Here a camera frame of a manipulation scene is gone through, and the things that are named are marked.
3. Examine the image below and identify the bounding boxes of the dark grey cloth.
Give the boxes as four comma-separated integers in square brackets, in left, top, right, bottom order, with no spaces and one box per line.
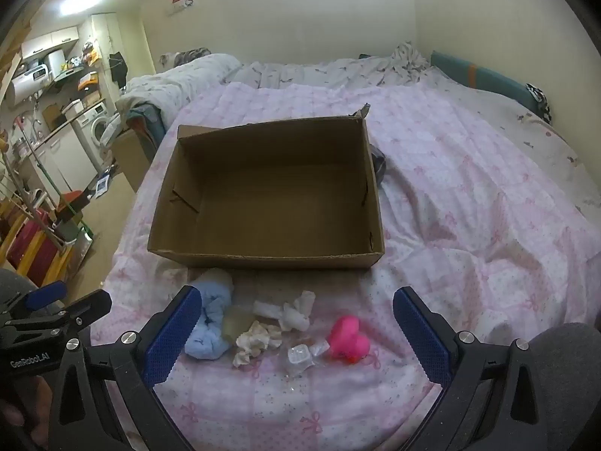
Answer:
[370,143,388,187]

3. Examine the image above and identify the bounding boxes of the crumpled cream tissue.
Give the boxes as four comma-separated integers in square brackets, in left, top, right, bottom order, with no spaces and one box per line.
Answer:
[232,320,284,369]

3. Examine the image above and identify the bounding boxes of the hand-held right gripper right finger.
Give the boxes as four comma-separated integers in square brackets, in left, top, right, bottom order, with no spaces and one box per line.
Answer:
[392,286,556,451]

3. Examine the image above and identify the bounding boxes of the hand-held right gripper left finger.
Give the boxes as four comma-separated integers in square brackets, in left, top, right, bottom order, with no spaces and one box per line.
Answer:
[47,286,204,451]

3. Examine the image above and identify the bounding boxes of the pink bow print blanket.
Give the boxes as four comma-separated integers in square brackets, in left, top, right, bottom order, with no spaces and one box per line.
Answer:
[91,80,601,451]

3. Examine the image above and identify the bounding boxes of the teal and orange cloth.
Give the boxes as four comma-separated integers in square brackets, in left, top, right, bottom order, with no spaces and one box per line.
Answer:
[127,105,166,144]

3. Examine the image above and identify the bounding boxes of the red suitcase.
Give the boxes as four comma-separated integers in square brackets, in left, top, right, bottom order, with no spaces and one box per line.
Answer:
[6,209,60,288]

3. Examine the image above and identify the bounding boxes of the black hanging clothes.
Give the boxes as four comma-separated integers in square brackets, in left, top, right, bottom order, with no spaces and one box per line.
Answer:
[108,51,129,89]

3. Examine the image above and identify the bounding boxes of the white quilted duvet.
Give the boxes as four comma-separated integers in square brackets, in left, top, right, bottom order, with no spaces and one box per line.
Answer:
[116,53,243,124]

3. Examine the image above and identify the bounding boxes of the white washing machine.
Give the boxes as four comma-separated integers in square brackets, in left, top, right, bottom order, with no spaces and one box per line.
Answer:
[70,102,114,161]

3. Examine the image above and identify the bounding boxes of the person's right leg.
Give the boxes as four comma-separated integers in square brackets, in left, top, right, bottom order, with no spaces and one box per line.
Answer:
[530,321,601,451]

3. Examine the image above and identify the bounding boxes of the white wall cabinets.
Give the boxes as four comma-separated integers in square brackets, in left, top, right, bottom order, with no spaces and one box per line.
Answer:
[21,25,81,62]

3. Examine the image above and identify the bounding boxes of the brown cardboard box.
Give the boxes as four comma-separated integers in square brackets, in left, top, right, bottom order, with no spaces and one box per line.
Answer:
[147,112,386,271]

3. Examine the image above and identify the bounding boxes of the plain cardboard carton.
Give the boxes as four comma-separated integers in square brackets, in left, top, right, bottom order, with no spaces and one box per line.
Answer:
[111,129,154,194]

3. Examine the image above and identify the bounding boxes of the white wrapper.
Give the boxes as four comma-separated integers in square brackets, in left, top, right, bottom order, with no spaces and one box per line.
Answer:
[279,290,317,332]

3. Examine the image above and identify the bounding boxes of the person's left hand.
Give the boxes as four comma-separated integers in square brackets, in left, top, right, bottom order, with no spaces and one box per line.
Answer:
[0,376,53,445]

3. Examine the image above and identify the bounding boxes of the teal pillow with orange stripe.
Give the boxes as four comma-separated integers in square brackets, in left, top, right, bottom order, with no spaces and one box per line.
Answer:
[429,50,542,114]

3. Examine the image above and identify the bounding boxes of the pink plush toy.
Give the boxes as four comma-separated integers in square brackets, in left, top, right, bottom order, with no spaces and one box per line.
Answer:
[327,315,370,365]

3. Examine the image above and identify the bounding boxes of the white water heater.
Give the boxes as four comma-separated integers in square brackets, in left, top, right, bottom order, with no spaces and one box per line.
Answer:
[10,63,53,100]

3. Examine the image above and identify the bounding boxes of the white base cabinet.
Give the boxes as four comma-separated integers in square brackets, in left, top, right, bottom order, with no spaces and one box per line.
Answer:
[32,124,95,194]

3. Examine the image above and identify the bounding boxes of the ceiling light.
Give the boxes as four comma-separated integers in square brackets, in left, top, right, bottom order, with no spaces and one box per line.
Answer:
[58,0,128,18]

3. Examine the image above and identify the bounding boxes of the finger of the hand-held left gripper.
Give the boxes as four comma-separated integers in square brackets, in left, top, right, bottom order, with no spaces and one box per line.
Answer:
[26,280,69,312]
[55,289,113,328]

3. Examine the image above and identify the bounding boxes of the light blue plush toy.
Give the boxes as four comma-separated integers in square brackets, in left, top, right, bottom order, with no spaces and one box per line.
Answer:
[184,268,235,362]

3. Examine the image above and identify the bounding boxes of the clear plastic cup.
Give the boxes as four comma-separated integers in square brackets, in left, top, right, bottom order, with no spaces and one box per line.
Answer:
[287,344,313,368]

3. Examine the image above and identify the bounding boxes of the black white patterned cloth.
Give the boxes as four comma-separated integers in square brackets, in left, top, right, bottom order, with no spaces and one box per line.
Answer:
[525,83,553,124]

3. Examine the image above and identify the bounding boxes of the white cloth piece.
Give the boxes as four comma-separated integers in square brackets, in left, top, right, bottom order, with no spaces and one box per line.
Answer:
[253,299,288,321]

